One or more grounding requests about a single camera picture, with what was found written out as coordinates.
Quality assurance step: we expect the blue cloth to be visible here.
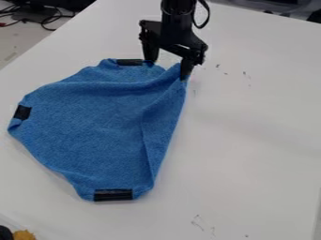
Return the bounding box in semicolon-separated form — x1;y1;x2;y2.
6;57;191;203

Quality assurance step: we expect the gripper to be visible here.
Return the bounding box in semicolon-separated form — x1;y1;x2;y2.
137;12;210;81

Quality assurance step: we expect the yellow toy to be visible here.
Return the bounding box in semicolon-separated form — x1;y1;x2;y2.
11;229;38;240

